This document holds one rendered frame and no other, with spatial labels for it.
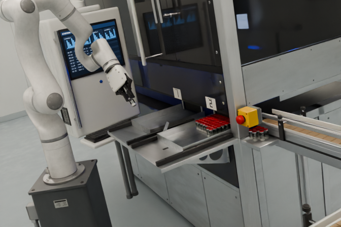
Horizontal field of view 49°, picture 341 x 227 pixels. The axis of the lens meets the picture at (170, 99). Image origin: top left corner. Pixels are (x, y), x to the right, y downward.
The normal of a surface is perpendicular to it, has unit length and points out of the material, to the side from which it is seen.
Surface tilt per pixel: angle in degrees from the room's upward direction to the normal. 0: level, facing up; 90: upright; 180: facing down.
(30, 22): 130
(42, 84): 63
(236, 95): 90
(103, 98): 90
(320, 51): 90
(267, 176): 90
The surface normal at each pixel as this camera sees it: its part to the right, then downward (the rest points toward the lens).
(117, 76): -0.58, 0.13
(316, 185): 0.47, 0.15
